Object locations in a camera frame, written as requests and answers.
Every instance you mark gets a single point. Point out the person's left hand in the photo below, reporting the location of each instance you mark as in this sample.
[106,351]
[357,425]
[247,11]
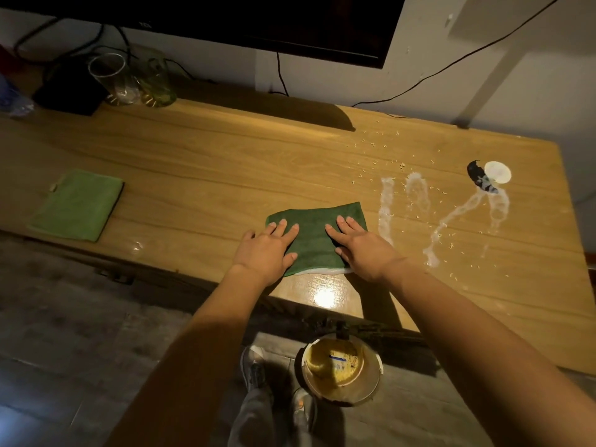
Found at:
[263,253]

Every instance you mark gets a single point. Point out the person's right hand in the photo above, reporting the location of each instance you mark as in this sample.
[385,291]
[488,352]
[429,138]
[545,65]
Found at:
[368,256]

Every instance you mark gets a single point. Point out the person's right middle finger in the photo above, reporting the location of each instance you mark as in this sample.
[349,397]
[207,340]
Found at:
[345,226]

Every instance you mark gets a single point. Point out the person's left thumb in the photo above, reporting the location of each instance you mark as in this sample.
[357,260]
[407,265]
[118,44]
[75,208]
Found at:
[291,262]

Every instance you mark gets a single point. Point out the person's left middle finger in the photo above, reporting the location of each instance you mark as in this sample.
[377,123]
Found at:
[280,227]

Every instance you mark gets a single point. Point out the person's left little finger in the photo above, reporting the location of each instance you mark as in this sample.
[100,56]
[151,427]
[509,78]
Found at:
[249,236]

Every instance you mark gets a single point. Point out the person's right thumb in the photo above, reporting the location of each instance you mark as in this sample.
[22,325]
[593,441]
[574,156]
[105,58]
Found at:
[343,255]

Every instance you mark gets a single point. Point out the dark green cleaning cloth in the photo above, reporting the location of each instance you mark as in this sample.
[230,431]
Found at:
[314,232]

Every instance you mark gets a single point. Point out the person's right forearm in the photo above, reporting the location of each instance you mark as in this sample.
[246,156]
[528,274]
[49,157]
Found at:
[484,349]

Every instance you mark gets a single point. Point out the person's left forearm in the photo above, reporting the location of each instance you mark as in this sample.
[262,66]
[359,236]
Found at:
[195,353]

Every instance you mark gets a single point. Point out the spilled white liquid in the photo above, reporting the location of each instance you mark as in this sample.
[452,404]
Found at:
[386,204]

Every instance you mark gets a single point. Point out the person's left shoe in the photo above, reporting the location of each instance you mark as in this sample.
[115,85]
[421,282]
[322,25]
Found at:
[254,367]

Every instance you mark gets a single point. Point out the person's shoe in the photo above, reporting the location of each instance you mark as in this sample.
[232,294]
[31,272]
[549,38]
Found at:
[254,367]
[305,409]

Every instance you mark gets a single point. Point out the round waste bucket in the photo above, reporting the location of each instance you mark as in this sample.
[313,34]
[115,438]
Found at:
[340,370]

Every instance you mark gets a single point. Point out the black torn wrapper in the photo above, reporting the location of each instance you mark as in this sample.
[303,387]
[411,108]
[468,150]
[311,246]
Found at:
[477,174]

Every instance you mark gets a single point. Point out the person's right shoe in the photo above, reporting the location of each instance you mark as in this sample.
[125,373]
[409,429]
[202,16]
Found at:
[305,409]

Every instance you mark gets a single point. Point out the white round lid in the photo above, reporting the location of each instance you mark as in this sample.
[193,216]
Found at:
[498,172]

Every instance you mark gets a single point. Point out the person's grey trousers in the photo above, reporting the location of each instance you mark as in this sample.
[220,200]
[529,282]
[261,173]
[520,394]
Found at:
[260,421]

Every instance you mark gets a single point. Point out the light green folded cloth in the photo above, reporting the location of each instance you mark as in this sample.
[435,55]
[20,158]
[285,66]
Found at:
[77,205]

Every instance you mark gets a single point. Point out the green tinted glass mug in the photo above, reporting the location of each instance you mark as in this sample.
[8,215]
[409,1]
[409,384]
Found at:
[156,79]

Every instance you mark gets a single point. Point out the clear drinking glass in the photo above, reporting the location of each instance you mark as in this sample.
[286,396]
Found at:
[114,81]

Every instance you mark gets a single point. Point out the black flat screen television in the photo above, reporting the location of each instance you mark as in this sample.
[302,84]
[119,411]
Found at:
[260,20]

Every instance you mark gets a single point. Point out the black set-top box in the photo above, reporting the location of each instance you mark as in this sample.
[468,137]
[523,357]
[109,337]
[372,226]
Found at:
[70,93]

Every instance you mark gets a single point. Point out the clear blue plastic bottle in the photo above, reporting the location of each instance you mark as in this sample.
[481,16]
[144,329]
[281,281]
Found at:
[13,100]

